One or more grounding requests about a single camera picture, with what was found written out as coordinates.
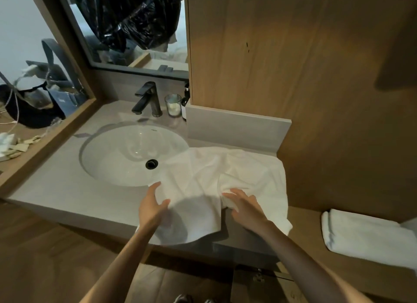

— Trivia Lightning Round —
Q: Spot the grey stone backsplash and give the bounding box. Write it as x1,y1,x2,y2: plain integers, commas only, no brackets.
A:
185,103,292,157

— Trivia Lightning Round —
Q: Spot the wooden cabinet flap door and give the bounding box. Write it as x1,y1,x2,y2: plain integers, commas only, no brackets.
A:
230,267,310,303

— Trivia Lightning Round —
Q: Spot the person's right hand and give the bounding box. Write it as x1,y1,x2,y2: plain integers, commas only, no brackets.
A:
222,188,275,235

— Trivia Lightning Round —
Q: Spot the person's left hand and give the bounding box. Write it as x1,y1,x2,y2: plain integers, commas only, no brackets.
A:
138,181,172,231

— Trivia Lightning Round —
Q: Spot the white oval sink basin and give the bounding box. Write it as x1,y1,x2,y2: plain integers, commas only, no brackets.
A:
80,123,191,188

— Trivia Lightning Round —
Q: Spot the dark pump bottle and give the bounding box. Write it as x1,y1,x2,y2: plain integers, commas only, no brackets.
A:
181,82,191,122

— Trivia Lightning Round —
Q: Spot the black faucet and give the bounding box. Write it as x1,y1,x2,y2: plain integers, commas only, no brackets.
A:
131,81,163,118

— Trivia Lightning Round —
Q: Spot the wall mirror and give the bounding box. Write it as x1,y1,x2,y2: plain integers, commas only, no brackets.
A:
53,0,190,81

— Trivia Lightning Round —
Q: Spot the white towel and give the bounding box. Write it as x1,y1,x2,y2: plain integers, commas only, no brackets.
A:
321,208,417,271
134,145,294,247

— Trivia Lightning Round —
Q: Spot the wooden back panel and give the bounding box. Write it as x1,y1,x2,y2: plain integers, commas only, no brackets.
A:
183,0,417,223

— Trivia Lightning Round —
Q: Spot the glass jar with cotton pads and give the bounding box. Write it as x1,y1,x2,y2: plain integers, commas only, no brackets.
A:
164,93,182,118

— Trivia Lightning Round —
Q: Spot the person's left forearm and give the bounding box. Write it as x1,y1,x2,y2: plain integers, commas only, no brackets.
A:
79,224,158,303

